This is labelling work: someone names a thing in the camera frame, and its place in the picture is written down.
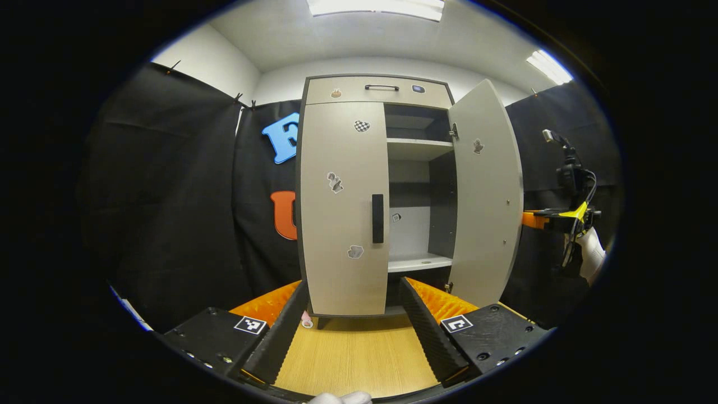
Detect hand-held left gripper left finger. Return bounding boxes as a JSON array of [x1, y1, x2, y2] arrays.
[[163, 279, 310, 391]]

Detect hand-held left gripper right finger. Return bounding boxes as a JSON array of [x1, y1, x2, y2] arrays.
[[398, 277, 553, 389]]

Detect grey cabinet door dice stickers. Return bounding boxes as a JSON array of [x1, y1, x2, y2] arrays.
[[447, 79, 525, 308]]

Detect grey double-door shoe cabinet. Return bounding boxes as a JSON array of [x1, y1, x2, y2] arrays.
[[296, 74, 458, 330]]

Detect grey cabinet door checkered sticker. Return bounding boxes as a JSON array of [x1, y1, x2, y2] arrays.
[[300, 101, 390, 316]]

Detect grey cabinet shelf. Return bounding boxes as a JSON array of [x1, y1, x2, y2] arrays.
[[386, 137, 454, 162], [387, 252, 453, 274]]

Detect narrow ceiling light panel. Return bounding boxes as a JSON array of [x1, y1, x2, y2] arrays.
[[526, 49, 574, 86]]

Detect white panel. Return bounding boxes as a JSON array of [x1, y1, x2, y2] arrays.
[[109, 285, 153, 332]]

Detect black backdrop cloth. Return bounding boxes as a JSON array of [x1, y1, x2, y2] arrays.
[[79, 62, 623, 332]]

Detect large ceiling light panel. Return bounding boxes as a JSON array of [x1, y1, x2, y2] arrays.
[[306, 0, 445, 22]]

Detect grey cabinet drawer black handle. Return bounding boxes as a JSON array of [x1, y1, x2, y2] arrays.
[[305, 77, 454, 110]]

